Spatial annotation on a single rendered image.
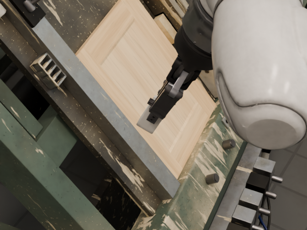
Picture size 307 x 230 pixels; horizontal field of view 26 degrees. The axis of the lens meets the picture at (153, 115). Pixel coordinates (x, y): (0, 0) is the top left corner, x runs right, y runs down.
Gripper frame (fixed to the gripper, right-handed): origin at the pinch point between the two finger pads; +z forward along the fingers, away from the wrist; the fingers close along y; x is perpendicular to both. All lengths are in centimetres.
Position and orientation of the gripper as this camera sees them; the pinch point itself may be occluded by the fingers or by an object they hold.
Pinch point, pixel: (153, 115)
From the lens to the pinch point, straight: 104.3
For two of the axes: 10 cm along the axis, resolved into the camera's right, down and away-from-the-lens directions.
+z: -3.7, 5.4, 7.5
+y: -3.5, 6.7, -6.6
